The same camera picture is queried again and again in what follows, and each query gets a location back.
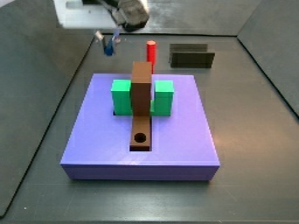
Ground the red peg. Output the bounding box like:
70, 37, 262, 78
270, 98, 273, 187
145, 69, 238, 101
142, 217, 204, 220
145, 40, 156, 66

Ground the green U-shaped block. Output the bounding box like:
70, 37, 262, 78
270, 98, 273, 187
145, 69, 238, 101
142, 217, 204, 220
110, 80, 174, 116

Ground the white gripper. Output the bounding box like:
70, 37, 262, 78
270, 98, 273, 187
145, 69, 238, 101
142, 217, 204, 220
51, 0, 121, 52

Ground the black angled fixture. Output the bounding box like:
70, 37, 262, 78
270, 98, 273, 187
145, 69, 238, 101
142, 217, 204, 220
169, 44, 214, 68

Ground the purple base block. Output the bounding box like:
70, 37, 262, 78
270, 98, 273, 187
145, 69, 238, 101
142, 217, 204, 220
59, 73, 220, 180

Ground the brown L-shaped block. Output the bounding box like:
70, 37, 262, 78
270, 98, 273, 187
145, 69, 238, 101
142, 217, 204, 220
129, 61, 152, 151

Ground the blue peg object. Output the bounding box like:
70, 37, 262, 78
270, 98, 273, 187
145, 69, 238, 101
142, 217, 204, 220
103, 40, 114, 56

